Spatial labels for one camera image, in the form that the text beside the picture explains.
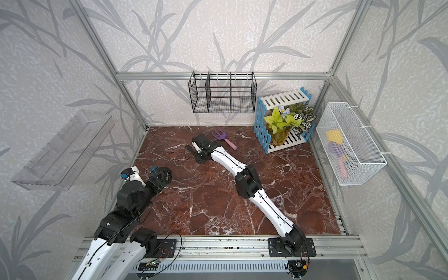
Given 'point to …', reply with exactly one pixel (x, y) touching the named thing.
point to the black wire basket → (223, 91)
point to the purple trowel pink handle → (336, 148)
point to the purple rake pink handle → (223, 136)
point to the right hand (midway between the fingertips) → (199, 156)
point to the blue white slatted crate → (273, 101)
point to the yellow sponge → (334, 135)
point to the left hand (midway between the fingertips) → (162, 175)
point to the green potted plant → (297, 118)
